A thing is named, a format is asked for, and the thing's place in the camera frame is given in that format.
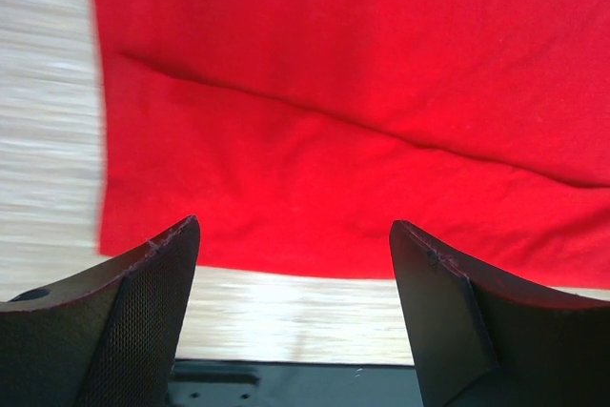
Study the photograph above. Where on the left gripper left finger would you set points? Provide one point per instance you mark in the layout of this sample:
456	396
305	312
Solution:
106	336

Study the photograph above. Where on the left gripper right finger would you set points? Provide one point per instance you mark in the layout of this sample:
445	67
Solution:
480	336

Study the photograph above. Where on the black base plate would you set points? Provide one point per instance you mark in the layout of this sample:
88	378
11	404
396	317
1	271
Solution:
332	382

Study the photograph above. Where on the red t-shirt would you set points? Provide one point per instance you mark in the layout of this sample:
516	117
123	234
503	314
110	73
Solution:
298	131

